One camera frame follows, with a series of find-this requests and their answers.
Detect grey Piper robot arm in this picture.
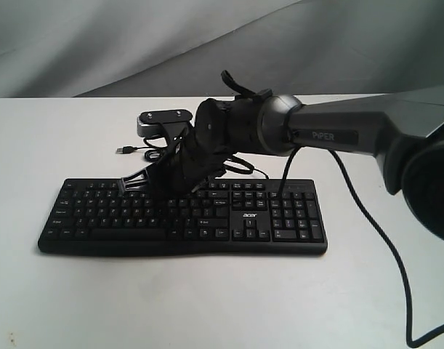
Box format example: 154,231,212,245
119,86,444,240

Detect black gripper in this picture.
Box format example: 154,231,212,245
118,136,229,193

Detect grey backdrop cloth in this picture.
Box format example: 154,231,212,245
0,1,444,97

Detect black USB cable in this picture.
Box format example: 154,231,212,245
115,145,270,180

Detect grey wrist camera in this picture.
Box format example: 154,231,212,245
137,109,193,142

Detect black Acer keyboard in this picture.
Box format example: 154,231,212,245
38,179,328,257

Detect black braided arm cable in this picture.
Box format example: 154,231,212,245
270,143,444,349

